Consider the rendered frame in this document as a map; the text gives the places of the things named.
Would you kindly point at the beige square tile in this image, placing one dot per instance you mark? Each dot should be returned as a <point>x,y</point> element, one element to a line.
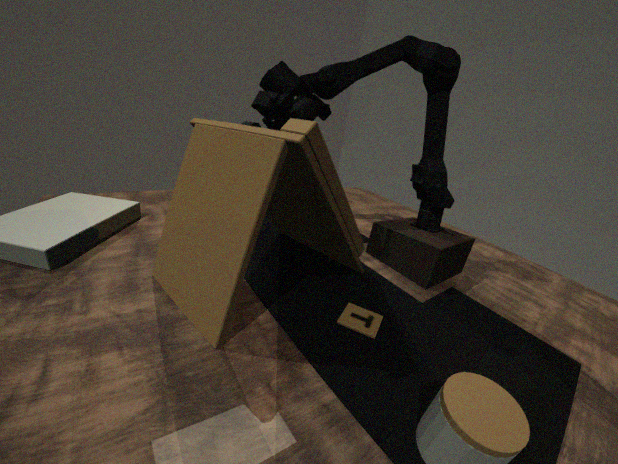
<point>360,320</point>

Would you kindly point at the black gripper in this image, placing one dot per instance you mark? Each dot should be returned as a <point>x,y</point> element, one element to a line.
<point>274,125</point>

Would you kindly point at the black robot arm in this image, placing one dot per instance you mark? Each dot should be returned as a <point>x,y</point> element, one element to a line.
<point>440,67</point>

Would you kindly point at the grey cylindrical container with tan lid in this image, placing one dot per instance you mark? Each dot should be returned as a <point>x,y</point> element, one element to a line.
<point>472,420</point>

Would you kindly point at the tan a-frame board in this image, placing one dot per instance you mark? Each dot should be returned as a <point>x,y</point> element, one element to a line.
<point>232,175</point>

